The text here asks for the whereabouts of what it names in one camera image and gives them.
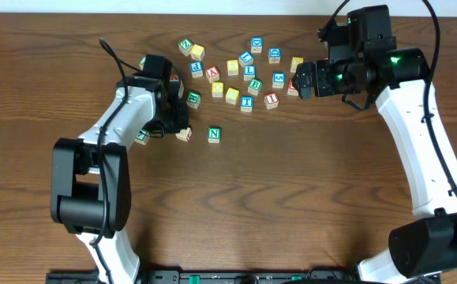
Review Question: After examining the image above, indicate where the yellow S block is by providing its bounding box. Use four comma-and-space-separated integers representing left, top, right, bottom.
227, 59, 239, 76

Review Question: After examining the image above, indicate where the green 4 block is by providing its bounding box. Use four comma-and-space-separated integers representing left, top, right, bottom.
134, 129, 151, 145

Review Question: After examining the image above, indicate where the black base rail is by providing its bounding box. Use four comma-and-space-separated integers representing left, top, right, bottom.
45, 269, 360, 284

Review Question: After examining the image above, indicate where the blue L block upper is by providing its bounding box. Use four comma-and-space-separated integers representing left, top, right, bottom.
238, 51, 254, 66

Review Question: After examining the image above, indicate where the green Z block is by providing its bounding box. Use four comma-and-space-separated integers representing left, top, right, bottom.
178, 38, 193, 57

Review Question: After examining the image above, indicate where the blue D block right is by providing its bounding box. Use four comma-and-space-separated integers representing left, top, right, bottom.
268, 47, 282, 64

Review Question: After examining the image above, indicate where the red A block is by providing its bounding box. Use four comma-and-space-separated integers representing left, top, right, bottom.
205, 65, 220, 84

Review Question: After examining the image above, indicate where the red I block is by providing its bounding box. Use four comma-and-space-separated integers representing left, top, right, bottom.
264, 92, 279, 110

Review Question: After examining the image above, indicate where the yellow O block centre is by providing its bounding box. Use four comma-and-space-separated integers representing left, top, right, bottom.
212, 81, 224, 98

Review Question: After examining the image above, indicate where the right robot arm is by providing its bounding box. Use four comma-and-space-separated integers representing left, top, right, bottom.
292, 5, 457, 283

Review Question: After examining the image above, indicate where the green N block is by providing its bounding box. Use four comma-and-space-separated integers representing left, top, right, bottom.
208, 127, 221, 144

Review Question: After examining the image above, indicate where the blue l block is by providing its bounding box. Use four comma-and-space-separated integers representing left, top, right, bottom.
243, 65, 256, 81
238, 51, 254, 66

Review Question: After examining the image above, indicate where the blue T block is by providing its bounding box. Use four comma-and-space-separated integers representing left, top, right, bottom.
241, 95, 254, 112

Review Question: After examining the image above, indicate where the green R block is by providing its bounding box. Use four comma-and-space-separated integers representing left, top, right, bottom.
186, 92, 201, 109

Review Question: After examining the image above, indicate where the yellow block beside Z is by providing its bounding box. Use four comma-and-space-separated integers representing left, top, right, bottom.
190, 44, 205, 62

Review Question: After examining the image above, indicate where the red U block right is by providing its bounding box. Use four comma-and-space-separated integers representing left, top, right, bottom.
287, 80, 299, 96

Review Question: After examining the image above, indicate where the blue L block lower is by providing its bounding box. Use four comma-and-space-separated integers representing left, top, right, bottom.
243, 65, 256, 81

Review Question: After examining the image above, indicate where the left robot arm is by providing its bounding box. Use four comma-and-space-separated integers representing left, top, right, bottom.
46, 54, 189, 283

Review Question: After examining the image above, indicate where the blue S block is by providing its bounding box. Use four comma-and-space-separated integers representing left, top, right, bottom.
272, 73, 286, 89

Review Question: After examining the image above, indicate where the red E block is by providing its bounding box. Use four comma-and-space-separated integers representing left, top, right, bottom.
175, 127, 193, 142

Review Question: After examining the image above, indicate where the yellow C block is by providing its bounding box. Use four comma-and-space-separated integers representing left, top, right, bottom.
225, 88, 240, 105

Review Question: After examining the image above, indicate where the green B block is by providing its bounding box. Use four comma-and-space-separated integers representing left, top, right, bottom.
248, 78, 263, 95

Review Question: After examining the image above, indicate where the blue d block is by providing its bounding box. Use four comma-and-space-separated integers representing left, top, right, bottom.
250, 37, 263, 54
268, 47, 282, 64

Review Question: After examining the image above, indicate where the blue D block top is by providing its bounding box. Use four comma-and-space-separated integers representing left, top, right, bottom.
250, 37, 263, 54

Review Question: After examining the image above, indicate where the green J block left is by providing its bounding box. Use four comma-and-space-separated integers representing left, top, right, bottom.
139, 56, 146, 70

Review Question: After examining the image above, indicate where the blue P block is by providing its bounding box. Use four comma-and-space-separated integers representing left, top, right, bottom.
189, 62, 204, 78

